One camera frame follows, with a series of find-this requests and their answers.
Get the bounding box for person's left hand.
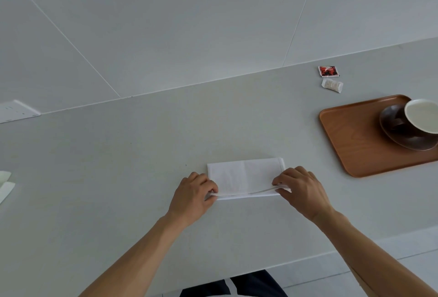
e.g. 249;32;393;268
166;172;219;228

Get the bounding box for person's right hand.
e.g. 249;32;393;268
272;166;335;223

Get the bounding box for person's left forearm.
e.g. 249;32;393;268
79;214;188;297

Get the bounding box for person's right forearm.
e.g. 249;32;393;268
312;209;438;297

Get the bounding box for brown wooden tray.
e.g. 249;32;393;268
319;94;438;178

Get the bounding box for white sachet packet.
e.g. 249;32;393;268
321;79;344;94

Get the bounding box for person's dark trousers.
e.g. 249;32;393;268
179;270;289;297

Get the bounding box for dark brown saucer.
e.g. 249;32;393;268
379;103;438;151

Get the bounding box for dark cup with white inside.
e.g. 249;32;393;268
389;98;438;135

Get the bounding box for white wall socket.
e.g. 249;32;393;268
0;99;42;124

